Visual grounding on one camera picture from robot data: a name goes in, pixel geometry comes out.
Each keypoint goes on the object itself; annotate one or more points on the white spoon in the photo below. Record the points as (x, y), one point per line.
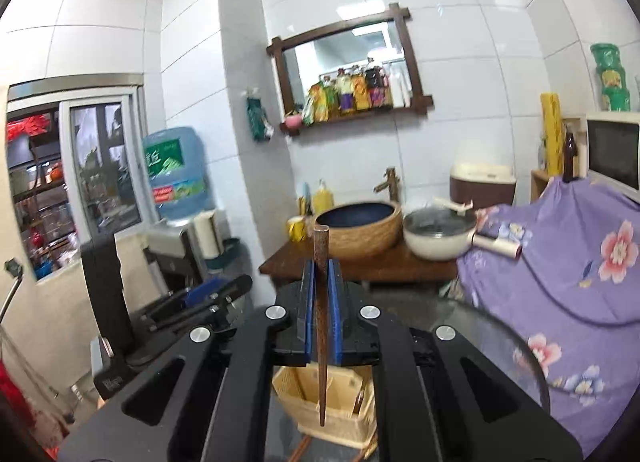
(452, 205)

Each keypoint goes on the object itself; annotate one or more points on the white cooking pot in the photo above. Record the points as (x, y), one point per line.
(435, 244)

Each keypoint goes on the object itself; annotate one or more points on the pink bowl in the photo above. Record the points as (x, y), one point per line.
(293, 120)

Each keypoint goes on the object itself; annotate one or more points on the cream plastic utensil holder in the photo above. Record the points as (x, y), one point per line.
(345, 417)

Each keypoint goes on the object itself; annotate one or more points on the purple label bottle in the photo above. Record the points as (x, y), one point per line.
(346, 94)

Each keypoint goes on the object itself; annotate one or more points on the white bottle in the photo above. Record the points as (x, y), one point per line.
(401, 87)

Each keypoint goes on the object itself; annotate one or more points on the brown and white rice cooker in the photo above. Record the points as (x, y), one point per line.
(480, 187)

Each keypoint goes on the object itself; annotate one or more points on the grey water dispenser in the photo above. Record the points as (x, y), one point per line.
(167, 242)

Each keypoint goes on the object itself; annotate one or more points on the purple floral cloth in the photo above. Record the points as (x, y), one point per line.
(550, 292)

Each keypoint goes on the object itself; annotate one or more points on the yellow roll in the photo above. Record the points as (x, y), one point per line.
(550, 132)

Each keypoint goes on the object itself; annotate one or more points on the dark soy sauce bottle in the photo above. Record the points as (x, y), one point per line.
(378, 84)

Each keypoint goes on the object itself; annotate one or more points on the sliding window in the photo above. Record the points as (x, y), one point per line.
(65, 167)

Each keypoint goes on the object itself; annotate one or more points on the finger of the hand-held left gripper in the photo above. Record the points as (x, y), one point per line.
(236, 288)
(205, 289)

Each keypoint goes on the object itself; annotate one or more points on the wooden framed mirror shelf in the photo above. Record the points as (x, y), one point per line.
(345, 49)

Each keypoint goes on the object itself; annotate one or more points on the blue water jug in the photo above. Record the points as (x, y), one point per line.
(175, 177)

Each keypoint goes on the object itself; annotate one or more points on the yellow mug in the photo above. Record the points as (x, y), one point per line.
(297, 229)

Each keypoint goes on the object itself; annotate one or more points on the round glass table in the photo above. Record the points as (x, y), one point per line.
(492, 339)

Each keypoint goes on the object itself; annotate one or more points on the bronze faucet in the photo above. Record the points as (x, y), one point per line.
(390, 182)

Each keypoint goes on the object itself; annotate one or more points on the brown glass bottle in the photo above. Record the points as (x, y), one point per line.
(570, 162)

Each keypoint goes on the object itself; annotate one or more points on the woven sink basin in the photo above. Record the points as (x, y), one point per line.
(370, 237)

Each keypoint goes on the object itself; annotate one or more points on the amber sauce bottle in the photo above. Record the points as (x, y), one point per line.
(361, 89)

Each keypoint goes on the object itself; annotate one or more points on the white lint roller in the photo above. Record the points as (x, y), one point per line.
(500, 247)

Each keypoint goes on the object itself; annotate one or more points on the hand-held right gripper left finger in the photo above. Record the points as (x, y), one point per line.
(310, 309)

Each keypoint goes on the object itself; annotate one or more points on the green wall packet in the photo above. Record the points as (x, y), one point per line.
(257, 117)

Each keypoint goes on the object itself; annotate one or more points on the white microwave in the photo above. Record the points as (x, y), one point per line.
(612, 152)

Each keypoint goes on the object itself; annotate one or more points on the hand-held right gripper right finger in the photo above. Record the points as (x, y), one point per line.
(336, 312)

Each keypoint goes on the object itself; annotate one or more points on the yellow green packet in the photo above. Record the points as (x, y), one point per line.
(310, 107)

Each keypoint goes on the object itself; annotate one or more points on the yellow dish soap bottle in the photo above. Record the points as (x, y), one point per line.
(323, 199)

